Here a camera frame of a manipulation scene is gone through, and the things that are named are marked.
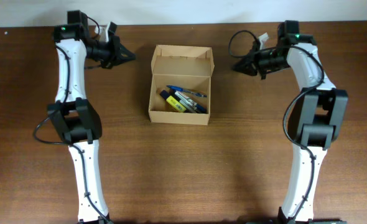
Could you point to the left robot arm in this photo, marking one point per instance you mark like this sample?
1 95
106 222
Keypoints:
75 120

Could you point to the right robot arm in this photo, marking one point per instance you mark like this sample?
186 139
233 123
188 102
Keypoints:
312 120

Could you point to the blue whiteboard marker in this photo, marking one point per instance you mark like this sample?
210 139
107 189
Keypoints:
191 103

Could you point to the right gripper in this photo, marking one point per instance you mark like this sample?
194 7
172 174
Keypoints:
249 66

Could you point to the black whiteboard marker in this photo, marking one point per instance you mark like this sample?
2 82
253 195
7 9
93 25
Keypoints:
188 108

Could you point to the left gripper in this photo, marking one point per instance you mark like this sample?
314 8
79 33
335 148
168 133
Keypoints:
118 55

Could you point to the yellow highlighter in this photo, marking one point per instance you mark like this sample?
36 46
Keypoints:
172 101

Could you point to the blue pen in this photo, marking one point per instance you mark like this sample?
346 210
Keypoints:
177 88

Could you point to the cardboard box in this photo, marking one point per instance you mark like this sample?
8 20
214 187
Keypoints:
186 67

